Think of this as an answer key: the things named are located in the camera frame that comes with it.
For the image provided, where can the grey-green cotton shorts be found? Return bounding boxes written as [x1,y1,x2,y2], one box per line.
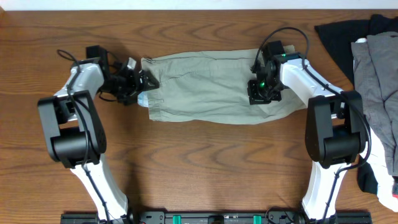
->
[139,49,305,124]

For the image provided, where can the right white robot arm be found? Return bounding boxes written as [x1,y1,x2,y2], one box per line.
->
[248,52,371,223]

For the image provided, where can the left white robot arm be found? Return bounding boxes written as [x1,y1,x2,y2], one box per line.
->
[37,57,159,223]

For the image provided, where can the black garment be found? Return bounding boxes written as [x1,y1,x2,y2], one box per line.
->
[314,14,397,83]

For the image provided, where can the dark grey garment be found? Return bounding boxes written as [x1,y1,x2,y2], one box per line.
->
[351,32,397,177]

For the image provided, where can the white patterned cloth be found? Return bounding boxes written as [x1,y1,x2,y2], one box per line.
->
[367,137,397,213]

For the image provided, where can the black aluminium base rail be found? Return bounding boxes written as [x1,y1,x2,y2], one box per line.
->
[60,203,373,224]

